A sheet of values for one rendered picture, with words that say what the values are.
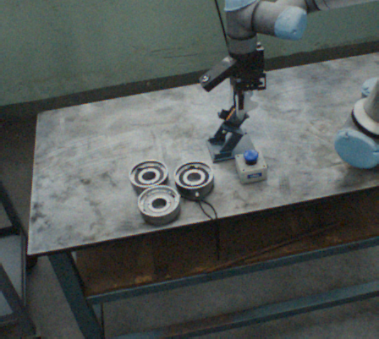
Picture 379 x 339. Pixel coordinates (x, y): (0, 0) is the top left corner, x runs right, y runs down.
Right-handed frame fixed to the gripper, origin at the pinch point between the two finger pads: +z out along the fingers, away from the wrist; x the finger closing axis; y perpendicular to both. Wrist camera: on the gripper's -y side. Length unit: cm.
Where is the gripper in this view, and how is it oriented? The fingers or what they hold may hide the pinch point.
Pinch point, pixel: (237, 112)
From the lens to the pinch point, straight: 145.0
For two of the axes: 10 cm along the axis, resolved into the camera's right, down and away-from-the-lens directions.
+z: 1.0, 7.6, 6.4
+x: -1.8, -6.2, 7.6
